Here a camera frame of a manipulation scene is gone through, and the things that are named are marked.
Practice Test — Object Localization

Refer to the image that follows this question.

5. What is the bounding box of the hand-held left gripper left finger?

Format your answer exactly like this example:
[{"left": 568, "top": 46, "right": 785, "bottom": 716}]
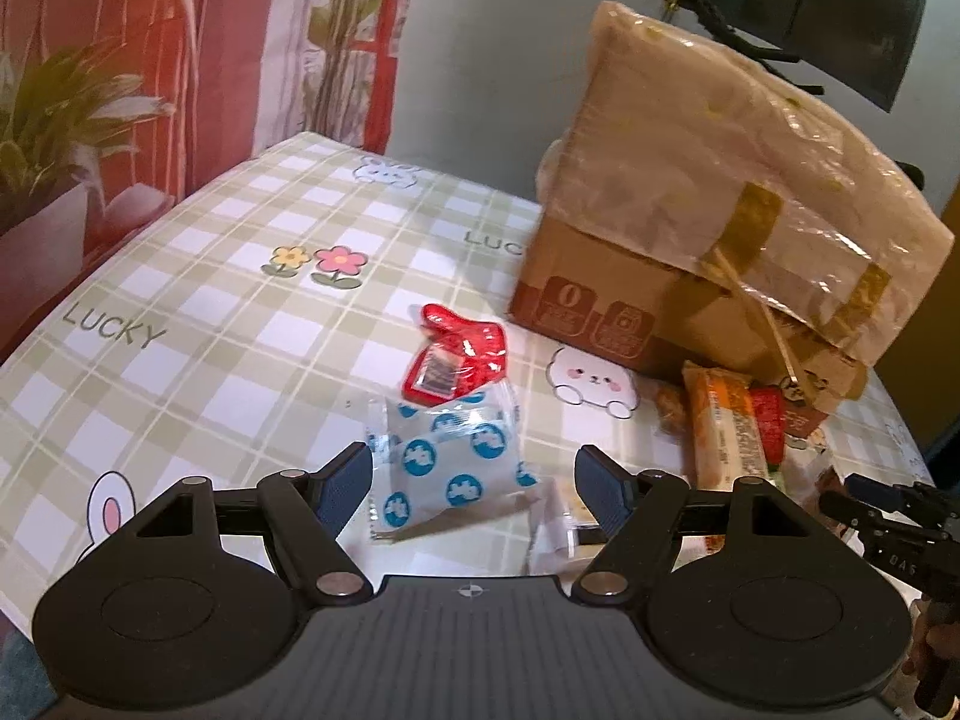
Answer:
[{"left": 135, "top": 444, "right": 374, "bottom": 602}]

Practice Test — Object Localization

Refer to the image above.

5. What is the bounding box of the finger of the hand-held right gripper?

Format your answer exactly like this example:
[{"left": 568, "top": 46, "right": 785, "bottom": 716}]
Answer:
[
  {"left": 819, "top": 491, "right": 875, "bottom": 533},
  {"left": 844, "top": 472, "right": 935, "bottom": 511}
]

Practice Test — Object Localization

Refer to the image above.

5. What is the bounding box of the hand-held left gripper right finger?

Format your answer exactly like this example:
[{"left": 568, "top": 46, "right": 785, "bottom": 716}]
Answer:
[{"left": 574, "top": 445, "right": 820, "bottom": 605}]

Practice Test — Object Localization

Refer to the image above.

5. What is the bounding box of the white blue-dotted snack packet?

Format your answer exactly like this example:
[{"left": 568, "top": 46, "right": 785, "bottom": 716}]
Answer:
[{"left": 364, "top": 381, "right": 542, "bottom": 542}]

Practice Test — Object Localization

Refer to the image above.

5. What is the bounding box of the orange snack packet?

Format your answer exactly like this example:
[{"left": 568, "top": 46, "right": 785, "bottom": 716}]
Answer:
[{"left": 681, "top": 361, "right": 775, "bottom": 494}]

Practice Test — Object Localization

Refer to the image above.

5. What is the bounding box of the cardboard box with plastic liner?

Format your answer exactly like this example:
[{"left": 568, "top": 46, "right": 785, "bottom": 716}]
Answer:
[{"left": 508, "top": 0, "right": 955, "bottom": 421}]

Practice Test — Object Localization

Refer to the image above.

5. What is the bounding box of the person's right hand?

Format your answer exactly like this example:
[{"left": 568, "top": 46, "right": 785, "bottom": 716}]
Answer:
[{"left": 904, "top": 601, "right": 943, "bottom": 680}]

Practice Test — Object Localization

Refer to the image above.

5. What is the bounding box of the clear snack packet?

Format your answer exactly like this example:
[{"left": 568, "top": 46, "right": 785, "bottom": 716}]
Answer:
[{"left": 525, "top": 474, "right": 605, "bottom": 572}]

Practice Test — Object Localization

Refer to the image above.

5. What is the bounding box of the small red snack packet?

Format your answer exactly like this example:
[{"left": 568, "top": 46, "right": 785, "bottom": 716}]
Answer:
[{"left": 748, "top": 386, "right": 790, "bottom": 466}]

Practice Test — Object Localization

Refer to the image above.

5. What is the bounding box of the yellow wooden door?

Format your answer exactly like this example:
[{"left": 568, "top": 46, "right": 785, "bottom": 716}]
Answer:
[{"left": 919, "top": 187, "right": 960, "bottom": 458}]

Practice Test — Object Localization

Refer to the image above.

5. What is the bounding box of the green checked tablecloth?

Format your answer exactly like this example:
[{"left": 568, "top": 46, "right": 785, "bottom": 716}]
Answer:
[{"left": 0, "top": 131, "right": 938, "bottom": 616}]

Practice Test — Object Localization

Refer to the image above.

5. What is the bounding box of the teal clothing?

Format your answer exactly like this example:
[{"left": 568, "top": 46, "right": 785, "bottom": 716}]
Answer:
[{"left": 0, "top": 637, "right": 55, "bottom": 720}]

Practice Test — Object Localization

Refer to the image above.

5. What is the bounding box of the printed backdrop cloth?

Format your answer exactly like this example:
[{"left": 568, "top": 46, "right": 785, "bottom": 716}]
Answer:
[{"left": 0, "top": 0, "right": 427, "bottom": 361}]

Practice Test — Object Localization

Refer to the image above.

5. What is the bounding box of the dark window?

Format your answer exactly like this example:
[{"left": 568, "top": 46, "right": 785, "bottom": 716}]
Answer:
[{"left": 739, "top": 0, "right": 937, "bottom": 113}]

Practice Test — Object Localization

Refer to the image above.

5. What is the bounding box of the black exercise bike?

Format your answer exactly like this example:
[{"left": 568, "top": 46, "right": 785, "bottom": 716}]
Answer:
[{"left": 615, "top": 0, "right": 927, "bottom": 188}]

